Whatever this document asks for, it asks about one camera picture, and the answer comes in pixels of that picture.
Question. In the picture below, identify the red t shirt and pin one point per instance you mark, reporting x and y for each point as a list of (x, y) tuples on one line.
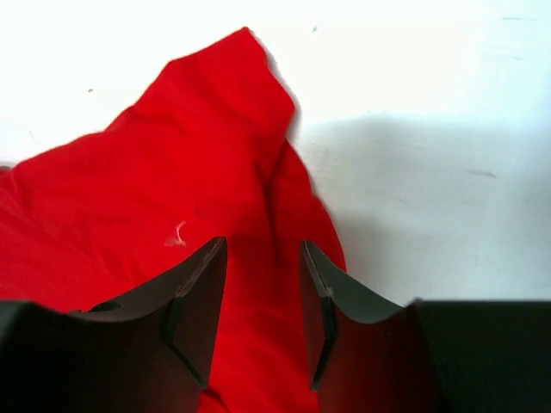
[(203, 153)]

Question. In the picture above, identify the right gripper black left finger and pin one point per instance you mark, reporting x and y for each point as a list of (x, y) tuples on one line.
[(147, 350)]

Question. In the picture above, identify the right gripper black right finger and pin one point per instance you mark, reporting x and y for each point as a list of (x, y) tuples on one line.
[(364, 353)]

